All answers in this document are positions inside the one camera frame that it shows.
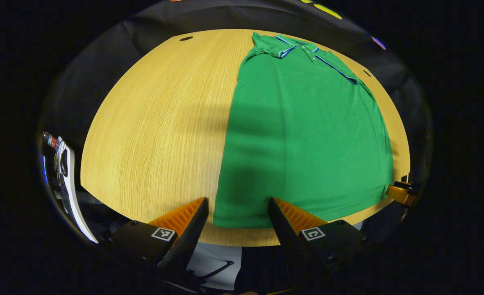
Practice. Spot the plastic bottle with red cap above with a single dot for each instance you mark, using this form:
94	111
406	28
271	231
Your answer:
50	140

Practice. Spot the white side table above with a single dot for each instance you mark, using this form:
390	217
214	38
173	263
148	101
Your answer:
74	196

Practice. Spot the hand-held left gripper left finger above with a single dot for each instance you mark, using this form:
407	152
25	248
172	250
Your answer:
188	241

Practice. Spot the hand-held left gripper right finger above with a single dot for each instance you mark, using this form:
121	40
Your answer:
285	233

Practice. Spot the green T-shirt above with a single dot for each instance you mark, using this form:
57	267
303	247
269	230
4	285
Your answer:
307	135

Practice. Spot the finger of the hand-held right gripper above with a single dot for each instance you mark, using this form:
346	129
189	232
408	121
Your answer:
401	194

